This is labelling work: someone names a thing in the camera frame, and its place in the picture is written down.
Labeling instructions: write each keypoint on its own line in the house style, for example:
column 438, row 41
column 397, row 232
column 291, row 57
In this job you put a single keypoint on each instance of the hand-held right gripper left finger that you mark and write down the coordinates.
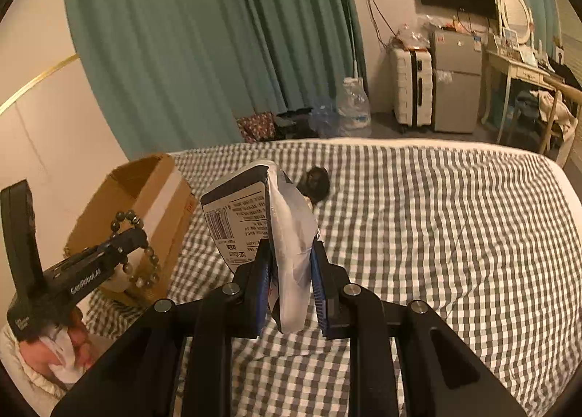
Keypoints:
column 263, row 289

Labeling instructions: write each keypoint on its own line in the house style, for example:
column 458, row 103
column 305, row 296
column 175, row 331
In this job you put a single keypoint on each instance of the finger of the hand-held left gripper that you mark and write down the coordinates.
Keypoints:
column 127, row 242

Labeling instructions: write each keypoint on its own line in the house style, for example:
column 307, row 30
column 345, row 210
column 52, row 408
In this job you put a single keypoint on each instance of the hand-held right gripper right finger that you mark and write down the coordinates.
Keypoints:
column 318, row 289

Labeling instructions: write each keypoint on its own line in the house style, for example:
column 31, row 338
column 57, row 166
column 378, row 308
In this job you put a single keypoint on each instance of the brown cardboard box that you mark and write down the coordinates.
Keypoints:
column 179, row 217

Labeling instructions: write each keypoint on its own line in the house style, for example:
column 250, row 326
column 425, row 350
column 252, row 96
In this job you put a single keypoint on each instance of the silver foil pouch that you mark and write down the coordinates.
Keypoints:
column 236, row 208

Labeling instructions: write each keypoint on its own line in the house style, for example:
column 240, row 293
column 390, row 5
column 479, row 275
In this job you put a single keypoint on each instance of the person's left forearm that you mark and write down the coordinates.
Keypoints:
column 18, row 371

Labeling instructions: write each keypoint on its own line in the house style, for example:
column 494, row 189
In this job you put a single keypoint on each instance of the person's left hand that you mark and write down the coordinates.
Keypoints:
column 79, row 339

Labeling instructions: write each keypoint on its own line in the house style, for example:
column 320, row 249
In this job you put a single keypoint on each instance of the black hair clip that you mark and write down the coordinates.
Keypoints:
column 314, row 183

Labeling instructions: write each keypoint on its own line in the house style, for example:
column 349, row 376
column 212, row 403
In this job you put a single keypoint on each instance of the checkered bed sheet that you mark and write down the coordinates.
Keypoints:
column 432, row 239

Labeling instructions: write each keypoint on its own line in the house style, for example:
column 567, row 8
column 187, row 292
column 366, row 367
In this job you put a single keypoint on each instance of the patterned brown gift bag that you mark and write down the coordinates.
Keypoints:
column 257, row 126

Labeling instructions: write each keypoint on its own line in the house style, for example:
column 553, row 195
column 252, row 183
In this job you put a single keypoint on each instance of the dark clothes pile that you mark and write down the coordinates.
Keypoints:
column 291, row 122

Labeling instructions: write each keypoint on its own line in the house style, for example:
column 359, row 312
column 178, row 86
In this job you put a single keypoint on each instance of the large clear water bottle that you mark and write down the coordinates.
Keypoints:
column 354, row 103

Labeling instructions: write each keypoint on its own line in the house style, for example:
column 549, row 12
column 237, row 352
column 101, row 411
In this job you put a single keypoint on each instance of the white suitcase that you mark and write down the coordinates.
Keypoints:
column 409, row 90

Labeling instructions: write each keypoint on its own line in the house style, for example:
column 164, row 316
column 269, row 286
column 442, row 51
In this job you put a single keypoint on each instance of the grey mini fridge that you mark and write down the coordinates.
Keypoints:
column 457, row 94

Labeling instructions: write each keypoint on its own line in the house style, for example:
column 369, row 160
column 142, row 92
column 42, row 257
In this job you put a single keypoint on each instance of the white curtain wand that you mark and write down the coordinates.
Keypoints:
column 353, row 44

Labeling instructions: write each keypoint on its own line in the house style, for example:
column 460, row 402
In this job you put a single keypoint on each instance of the clear plastic bags pile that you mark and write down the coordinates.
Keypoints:
column 413, row 35

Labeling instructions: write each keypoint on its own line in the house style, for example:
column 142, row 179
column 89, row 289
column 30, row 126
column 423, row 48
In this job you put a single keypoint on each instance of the beige cloth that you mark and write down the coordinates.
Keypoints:
column 561, row 115

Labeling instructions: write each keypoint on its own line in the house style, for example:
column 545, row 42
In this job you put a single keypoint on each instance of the cream dressing table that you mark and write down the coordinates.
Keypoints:
column 523, row 69

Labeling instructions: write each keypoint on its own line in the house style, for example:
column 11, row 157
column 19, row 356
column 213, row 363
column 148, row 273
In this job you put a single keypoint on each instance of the wooden chair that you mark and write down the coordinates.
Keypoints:
column 557, row 99

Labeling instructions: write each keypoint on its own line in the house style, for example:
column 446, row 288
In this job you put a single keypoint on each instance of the black bag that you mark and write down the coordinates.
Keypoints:
column 566, row 71

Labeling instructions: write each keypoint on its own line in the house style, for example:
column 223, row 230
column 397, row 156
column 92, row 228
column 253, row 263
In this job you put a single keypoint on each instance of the white oval mirror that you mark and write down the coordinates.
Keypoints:
column 516, row 12

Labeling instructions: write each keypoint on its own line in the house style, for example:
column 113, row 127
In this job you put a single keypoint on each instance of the white louvered closet door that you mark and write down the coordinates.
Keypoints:
column 570, row 35

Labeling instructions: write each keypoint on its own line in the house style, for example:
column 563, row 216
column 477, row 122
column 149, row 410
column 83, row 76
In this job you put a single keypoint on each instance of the small photo frame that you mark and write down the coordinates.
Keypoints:
column 510, row 37

